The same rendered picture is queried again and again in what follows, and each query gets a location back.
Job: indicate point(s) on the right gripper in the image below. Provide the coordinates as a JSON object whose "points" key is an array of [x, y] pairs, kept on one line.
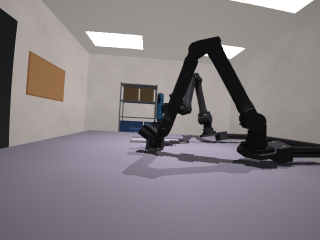
{"points": [[164, 107]]}

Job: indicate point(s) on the white shallow rectangular tray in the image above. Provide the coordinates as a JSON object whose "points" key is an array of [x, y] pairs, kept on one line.
{"points": [[167, 140]]}

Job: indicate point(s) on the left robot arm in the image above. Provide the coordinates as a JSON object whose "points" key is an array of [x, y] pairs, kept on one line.
{"points": [[256, 140]]}

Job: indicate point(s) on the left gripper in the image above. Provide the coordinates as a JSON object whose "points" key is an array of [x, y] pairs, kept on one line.
{"points": [[149, 145]]}

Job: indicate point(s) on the blue electric screwdriver barrel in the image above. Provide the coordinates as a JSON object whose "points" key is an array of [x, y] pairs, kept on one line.
{"points": [[159, 110]]}

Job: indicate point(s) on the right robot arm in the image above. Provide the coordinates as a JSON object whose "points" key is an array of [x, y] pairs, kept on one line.
{"points": [[185, 107]]}

